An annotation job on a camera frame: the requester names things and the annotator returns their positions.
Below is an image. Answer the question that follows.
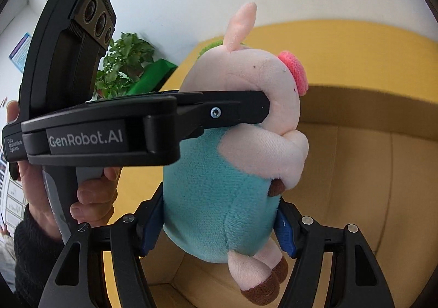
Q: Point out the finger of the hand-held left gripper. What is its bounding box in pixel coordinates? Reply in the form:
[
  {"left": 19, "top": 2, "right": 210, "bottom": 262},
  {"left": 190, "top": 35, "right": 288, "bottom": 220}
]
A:
[{"left": 176, "top": 90, "right": 271, "bottom": 141}]

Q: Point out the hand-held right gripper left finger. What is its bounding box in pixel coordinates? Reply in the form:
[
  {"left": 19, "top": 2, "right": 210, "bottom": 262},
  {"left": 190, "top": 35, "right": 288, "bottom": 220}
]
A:
[{"left": 38, "top": 183, "right": 165, "bottom": 308}]

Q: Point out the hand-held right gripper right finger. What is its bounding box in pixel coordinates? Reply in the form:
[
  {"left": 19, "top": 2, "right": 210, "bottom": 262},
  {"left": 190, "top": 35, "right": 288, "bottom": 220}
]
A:
[{"left": 275, "top": 202, "right": 399, "bottom": 308}]

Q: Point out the pink teal plush pig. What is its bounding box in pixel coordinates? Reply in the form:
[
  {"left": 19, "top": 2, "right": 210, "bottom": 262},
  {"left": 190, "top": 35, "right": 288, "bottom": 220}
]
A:
[{"left": 162, "top": 1, "right": 310, "bottom": 307}]

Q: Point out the brown cardboard box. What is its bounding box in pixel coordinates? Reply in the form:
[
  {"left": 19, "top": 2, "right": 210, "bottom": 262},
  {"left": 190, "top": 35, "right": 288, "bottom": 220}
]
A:
[{"left": 137, "top": 84, "right": 438, "bottom": 308}]

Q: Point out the person's left forearm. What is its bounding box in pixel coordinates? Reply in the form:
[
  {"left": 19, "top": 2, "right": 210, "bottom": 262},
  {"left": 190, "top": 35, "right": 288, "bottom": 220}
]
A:
[{"left": 0, "top": 207, "right": 68, "bottom": 308}]

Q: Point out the person's left hand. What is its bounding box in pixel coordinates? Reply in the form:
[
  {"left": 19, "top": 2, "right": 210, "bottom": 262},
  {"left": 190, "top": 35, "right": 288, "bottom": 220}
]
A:
[{"left": 6, "top": 101, "right": 123, "bottom": 244}]

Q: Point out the green potted plant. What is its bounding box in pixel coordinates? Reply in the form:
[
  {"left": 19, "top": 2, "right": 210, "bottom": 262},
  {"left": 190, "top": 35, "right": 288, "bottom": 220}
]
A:
[{"left": 94, "top": 32, "right": 155, "bottom": 99}]

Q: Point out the green flat box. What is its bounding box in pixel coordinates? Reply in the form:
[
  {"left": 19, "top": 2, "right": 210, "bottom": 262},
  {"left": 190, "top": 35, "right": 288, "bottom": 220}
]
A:
[{"left": 128, "top": 59, "right": 178, "bottom": 96}]

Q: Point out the blue bordered wall notice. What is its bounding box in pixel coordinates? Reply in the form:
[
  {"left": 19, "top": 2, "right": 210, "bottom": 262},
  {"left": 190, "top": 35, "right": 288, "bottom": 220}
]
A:
[{"left": 8, "top": 32, "right": 34, "bottom": 72}]

